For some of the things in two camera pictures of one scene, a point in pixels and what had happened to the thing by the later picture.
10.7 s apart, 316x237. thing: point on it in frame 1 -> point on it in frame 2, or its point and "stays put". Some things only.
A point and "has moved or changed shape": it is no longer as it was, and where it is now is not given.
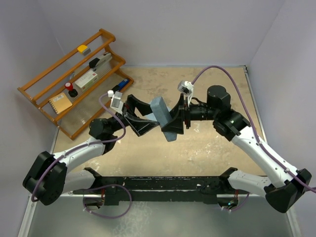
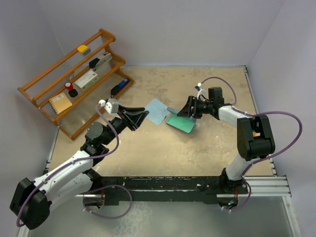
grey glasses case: x=162 y=115 has moved or changed shape
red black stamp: x=72 y=92 stays put
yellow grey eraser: x=84 y=49 stays put
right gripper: x=181 y=109 -> x=192 y=101
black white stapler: x=97 y=62 stays put
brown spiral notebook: x=60 y=102 stays put
